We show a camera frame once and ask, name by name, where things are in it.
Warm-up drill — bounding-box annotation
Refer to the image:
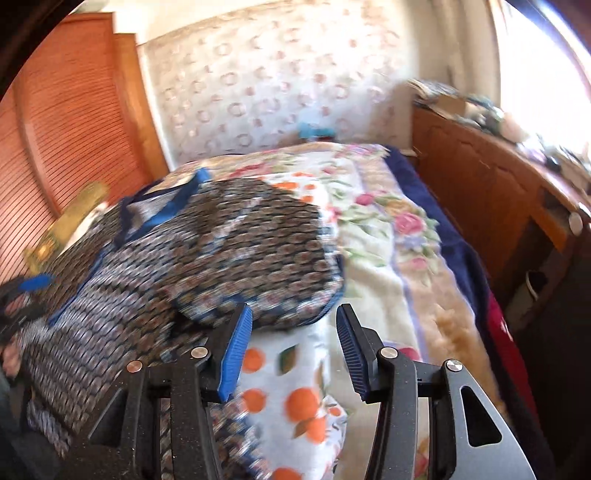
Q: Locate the floral fleece blanket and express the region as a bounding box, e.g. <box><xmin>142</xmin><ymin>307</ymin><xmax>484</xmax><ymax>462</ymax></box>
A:
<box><xmin>164</xmin><ymin>143</ymin><xmax>503</xmax><ymax>479</ymax></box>

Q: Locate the gold embroidered pillow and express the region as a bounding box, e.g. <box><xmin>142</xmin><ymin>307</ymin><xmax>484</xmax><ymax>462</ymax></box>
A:
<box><xmin>23</xmin><ymin>181</ymin><xmax>109</xmax><ymax>275</ymax></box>

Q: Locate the wooden framed window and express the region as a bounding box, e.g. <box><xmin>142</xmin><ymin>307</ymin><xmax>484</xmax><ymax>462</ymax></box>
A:
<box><xmin>490</xmin><ymin>1</ymin><xmax>590</xmax><ymax>158</ymax></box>

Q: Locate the navy blue bed cover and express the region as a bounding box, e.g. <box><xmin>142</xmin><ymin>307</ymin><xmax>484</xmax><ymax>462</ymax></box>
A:
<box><xmin>385</xmin><ymin>146</ymin><xmax>539</xmax><ymax>420</ymax></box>

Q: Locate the circle patterned sheer curtain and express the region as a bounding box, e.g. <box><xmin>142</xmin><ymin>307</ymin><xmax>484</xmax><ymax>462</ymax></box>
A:
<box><xmin>139</xmin><ymin>1</ymin><xmax>412</xmax><ymax>166</ymax></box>

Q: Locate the orange print white sheet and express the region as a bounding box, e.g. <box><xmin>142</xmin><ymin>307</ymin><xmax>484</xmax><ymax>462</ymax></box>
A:
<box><xmin>238</xmin><ymin>318</ymin><xmax>348</xmax><ymax>479</ymax></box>

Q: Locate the person's left hand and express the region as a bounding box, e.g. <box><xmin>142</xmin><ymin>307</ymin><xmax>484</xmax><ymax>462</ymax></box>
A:
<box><xmin>1</xmin><ymin>332</ymin><xmax>30</xmax><ymax>380</ymax></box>

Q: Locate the stack of folded cloths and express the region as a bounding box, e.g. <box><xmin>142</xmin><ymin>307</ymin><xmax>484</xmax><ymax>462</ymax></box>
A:
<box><xmin>407</xmin><ymin>78</ymin><xmax>459</xmax><ymax>104</ymax></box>

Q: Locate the navy patterned silk garment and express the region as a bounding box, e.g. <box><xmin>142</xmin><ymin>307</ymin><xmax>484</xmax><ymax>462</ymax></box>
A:
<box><xmin>23</xmin><ymin>171</ymin><xmax>344</xmax><ymax>479</ymax></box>

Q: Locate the white side curtain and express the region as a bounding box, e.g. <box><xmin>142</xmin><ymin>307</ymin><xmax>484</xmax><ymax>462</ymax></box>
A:
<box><xmin>432</xmin><ymin>0</ymin><xmax>501</xmax><ymax>101</ymax></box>

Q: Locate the cardboard box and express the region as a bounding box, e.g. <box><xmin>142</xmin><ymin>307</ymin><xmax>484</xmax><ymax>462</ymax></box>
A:
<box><xmin>429</xmin><ymin>94</ymin><xmax>468</xmax><ymax>118</ymax></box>

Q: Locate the blue toy on stool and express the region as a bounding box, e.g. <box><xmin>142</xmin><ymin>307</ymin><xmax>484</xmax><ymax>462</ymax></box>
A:
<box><xmin>297</xmin><ymin>123</ymin><xmax>337</xmax><ymax>142</ymax></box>

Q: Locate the wooden sideboard cabinet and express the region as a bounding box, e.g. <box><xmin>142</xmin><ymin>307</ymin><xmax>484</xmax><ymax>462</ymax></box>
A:
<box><xmin>412</xmin><ymin>107</ymin><xmax>590</xmax><ymax>317</ymax></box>

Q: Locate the wooden louvered wardrobe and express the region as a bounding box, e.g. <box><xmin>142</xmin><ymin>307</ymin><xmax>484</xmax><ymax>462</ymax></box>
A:
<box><xmin>1</xmin><ymin>12</ymin><xmax>169</xmax><ymax>280</ymax></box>

